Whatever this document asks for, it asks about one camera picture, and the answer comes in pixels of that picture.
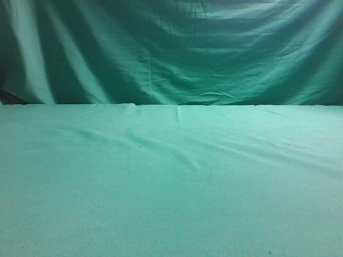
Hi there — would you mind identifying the green backdrop cloth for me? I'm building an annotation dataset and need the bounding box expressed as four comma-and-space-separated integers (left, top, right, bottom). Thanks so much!
1, 1, 342, 105

